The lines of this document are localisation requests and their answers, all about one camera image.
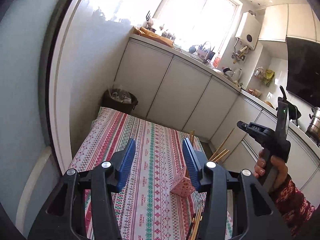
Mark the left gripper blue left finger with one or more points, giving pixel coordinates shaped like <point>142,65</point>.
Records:
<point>124,160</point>

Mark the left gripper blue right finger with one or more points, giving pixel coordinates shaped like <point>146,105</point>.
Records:
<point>192,163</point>

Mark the red patterned sleeve forearm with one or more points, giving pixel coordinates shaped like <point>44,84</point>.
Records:
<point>294,208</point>

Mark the white lower kitchen cabinets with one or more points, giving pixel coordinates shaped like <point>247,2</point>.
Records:
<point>177,91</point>

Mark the knife block with utensils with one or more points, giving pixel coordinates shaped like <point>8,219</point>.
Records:
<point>205,53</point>

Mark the person's right hand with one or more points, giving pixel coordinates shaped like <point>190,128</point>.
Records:
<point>272,169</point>

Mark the pink perforated utensil holder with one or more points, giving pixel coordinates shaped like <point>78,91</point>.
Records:
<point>181,185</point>

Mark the stainless steel stockpot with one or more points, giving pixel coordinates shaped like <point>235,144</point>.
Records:
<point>313,130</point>

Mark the striped patterned tablecloth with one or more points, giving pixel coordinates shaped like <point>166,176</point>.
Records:
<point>145,208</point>

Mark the black gold-banded chopstick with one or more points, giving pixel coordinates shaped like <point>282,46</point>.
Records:
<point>191,226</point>

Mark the dark trash bin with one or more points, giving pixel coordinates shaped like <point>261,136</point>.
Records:
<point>119,99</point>

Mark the black range hood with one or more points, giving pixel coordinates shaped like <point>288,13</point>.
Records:
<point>303,69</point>

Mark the white water heater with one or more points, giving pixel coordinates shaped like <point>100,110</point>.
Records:
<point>248,30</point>

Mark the yellow cloth on counter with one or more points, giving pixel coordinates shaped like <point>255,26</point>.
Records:
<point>141,31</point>

